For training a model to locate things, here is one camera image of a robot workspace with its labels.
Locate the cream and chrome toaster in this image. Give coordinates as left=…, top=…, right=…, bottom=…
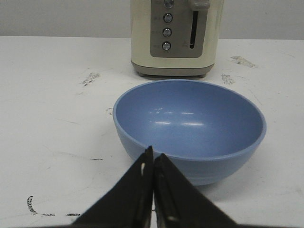
left=130, top=0, right=224, bottom=77

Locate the blue bowl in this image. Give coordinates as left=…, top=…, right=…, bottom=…
left=112, top=79, right=266, bottom=185

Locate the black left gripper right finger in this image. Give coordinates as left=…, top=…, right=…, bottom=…
left=154, top=154, right=239, bottom=228

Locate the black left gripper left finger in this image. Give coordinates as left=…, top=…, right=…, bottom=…
left=71, top=146, right=153, bottom=228

